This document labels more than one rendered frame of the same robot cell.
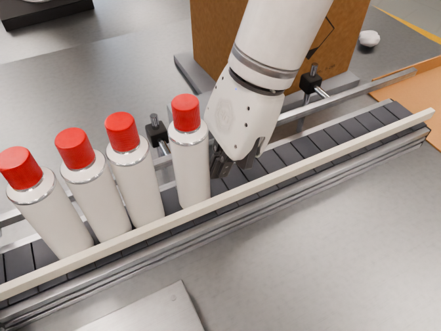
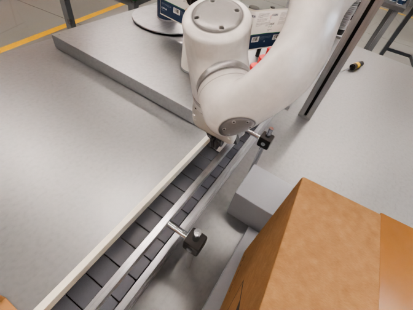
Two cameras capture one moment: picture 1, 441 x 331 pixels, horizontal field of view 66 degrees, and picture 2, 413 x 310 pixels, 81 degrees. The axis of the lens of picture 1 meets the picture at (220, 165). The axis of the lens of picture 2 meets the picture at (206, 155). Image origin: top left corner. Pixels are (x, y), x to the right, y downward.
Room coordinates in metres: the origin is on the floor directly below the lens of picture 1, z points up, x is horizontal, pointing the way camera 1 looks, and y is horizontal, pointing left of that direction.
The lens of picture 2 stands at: (0.63, -0.28, 1.34)
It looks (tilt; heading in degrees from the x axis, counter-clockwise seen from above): 49 degrees down; 139
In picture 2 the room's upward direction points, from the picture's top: 13 degrees clockwise
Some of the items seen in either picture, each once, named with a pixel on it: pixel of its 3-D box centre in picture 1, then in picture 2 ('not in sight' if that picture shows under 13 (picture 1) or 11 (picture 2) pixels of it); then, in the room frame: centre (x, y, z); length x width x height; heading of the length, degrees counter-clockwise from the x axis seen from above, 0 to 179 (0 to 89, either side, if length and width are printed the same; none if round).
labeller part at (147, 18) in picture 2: not in sight; (166, 19); (-0.45, 0.24, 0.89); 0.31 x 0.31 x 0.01
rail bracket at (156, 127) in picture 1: (166, 160); (252, 148); (0.37, 0.09, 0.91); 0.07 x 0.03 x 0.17; 27
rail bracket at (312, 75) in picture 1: (313, 107); (181, 244); (0.51, -0.18, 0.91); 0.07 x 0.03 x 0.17; 27
